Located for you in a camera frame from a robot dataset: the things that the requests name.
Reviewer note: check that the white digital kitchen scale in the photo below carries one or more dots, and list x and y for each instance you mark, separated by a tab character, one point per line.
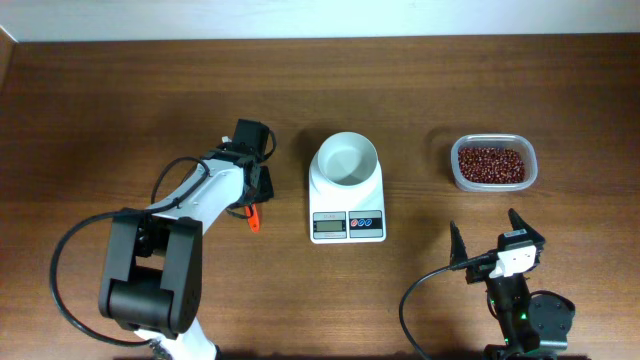
346	214

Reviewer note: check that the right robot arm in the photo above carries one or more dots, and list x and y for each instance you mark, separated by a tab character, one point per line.
534	325

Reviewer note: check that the clear plastic container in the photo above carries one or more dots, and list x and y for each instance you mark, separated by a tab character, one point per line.
506	141

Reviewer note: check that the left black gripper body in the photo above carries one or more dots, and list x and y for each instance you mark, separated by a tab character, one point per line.
265	186

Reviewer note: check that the red beans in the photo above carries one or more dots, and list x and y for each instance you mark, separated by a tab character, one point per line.
491	165

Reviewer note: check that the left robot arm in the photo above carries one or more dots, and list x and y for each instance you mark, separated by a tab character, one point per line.
152	278

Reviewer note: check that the orange measuring scoop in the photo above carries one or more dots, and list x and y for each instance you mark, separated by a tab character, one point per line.
253	217

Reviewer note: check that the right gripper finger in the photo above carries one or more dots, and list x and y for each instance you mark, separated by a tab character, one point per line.
458	252
517	223

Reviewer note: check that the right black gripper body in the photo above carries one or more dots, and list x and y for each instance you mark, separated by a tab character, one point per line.
486	267

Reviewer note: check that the white round bowl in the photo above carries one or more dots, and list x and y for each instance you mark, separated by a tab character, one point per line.
347	159

